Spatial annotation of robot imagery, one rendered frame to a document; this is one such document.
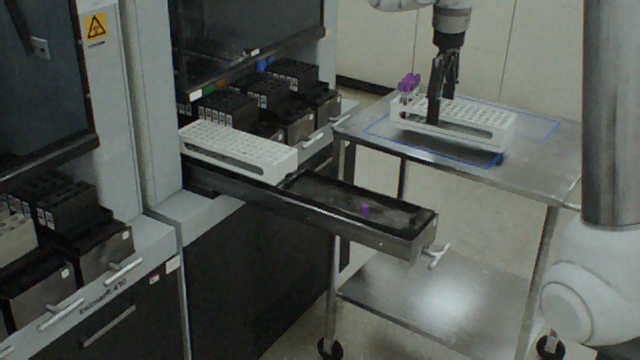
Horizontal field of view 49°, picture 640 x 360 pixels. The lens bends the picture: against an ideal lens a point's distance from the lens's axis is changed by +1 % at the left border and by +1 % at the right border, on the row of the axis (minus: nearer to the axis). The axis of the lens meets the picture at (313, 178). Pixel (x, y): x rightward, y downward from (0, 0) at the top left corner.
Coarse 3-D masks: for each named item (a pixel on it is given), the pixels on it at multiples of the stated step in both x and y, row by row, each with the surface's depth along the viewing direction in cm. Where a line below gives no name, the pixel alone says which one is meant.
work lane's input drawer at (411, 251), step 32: (192, 160) 166; (224, 192) 163; (256, 192) 157; (288, 192) 153; (320, 192) 156; (352, 192) 156; (320, 224) 150; (352, 224) 145; (384, 224) 143; (416, 224) 143; (416, 256) 144
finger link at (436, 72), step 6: (432, 60) 162; (432, 66) 162; (438, 66) 162; (432, 72) 163; (438, 72) 162; (432, 78) 163; (438, 78) 162; (432, 84) 163; (438, 84) 163; (432, 90) 163; (426, 96) 164
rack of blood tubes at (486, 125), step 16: (416, 112) 172; (448, 112) 170; (464, 112) 171; (480, 112) 170; (496, 112) 170; (400, 128) 176; (416, 128) 174; (432, 128) 171; (448, 128) 175; (464, 128) 175; (480, 128) 165; (496, 128) 163; (512, 128) 169; (480, 144) 167; (496, 144) 165
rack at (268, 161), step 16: (192, 128) 170; (208, 128) 170; (224, 128) 170; (192, 144) 170; (208, 144) 162; (224, 144) 162; (240, 144) 163; (256, 144) 163; (272, 144) 163; (208, 160) 164; (224, 160) 167; (240, 160) 167; (256, 160) 155; (272, 160) 156; (288, 160) 158; (256, 176) 157; (272, 176) 155
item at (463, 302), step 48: (336, 144) 182; (384, 144) 174; (432, 144) 175; (528, 144) 176; (576, 144) 176; (528, 192) 156; (336, 240) 197; (336, 288) 207; (384, 288) 210; (432, 288) 210; (480, 288) 211; (528, 288) 211; (336, 336) 217; (432, 336) 192; (480, 336) 192; (528, 336) 172
